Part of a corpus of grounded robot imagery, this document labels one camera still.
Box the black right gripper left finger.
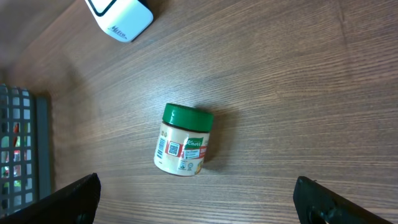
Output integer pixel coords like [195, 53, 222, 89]
[1, 173, 101, 224]

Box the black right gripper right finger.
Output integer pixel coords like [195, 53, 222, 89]
[293, 176, 392, 224]

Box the green lid seasoning jar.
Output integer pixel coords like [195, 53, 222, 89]
[154, 103, 214, 177]

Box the white barcode scanner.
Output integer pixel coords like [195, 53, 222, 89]
[85, 0, 154, 42]

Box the grey plastic mesh basket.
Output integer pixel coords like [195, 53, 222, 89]
[1, 83, 52, 218]

